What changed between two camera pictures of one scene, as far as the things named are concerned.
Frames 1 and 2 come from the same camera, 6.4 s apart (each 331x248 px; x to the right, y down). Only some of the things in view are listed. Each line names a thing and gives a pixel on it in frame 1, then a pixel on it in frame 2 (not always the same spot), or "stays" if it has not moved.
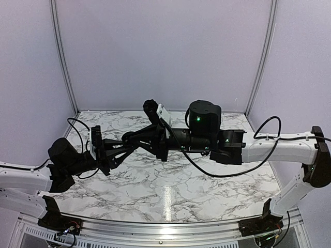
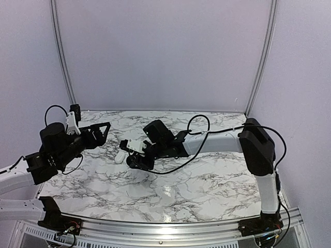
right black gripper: [158, 137] -> [142, 163]
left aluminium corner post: [55, 14] stays
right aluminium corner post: [269, 40] stays
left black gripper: [105, 155] -> [99, 140]
